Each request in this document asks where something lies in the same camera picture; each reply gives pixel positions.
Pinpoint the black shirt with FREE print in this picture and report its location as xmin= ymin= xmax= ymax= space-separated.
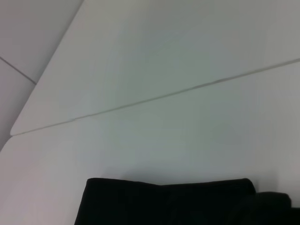
xmin=74 ymin=178 xmax=300 ymax=225

